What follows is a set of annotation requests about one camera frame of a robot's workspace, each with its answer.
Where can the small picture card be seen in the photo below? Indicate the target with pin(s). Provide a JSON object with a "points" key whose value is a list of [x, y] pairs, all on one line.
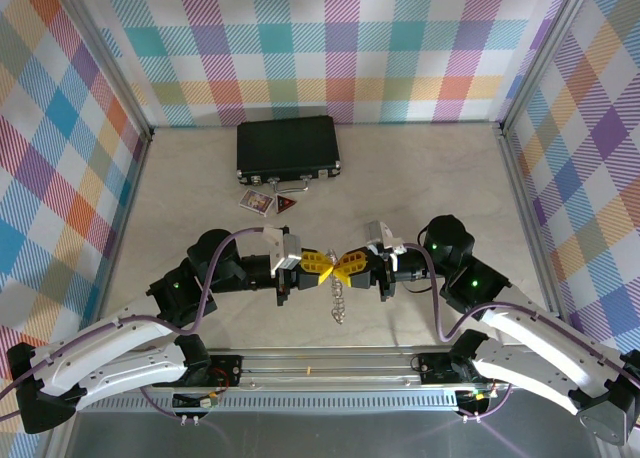
{"points": [[256, 200]]}

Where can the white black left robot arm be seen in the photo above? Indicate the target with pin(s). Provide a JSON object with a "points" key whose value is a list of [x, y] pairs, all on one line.
{"points": [[100, 343]]}

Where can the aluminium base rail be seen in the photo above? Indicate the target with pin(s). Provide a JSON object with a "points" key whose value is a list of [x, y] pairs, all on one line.
{"points": [[350, 365]]}

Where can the small circuit board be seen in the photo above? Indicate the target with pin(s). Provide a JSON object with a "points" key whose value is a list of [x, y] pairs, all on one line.
{"points": [[207, 403], [475, 394]]}

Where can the aluminium side rail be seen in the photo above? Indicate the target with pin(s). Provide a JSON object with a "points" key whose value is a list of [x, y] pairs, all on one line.
{"points": [[125, 218], [517, 178]]}

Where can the grey metal panel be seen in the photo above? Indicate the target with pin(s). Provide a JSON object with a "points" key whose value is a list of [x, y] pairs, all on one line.
{"points": [[325, 438]]}

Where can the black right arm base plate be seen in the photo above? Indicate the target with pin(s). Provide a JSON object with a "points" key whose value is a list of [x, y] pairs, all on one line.
{"points": [[435, 368]]}

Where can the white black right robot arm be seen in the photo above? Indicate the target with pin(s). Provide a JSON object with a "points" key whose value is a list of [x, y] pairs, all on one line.
{"points": [[525, 373]]}

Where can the aluminium frame post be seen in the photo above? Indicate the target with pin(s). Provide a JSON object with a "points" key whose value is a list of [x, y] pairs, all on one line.
{"points": [[544, 53], [116, 68]]}

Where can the black red triangular card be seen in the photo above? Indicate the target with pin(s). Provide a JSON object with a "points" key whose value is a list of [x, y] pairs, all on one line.
{"points": [[285, 204]]}

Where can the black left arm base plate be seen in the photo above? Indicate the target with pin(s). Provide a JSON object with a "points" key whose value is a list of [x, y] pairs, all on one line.
{"points": [[225, 368]]}

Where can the perforated metal strip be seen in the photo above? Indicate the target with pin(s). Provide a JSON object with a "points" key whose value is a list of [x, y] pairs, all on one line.
{"points": [[325, 403]]}

